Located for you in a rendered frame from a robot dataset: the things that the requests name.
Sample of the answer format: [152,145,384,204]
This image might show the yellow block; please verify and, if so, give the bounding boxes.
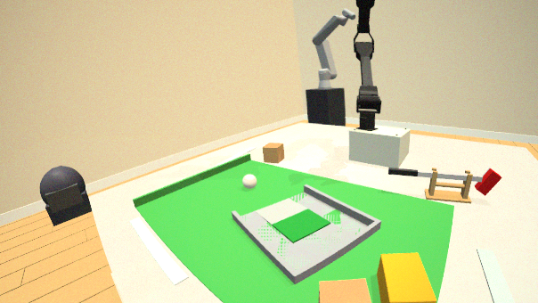
[377,252,437,303]

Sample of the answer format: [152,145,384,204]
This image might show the green flat mat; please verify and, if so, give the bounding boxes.
[136,160,454,303]

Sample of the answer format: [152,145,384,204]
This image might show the red putter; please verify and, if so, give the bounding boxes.
[388,168,501,196]

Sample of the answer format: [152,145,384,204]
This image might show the white golf ball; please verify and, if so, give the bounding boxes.
[242,175,257,188]

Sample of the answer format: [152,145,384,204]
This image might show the tan cardboard box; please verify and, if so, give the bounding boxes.
[318,279,371,303]
[262,143,285,164]

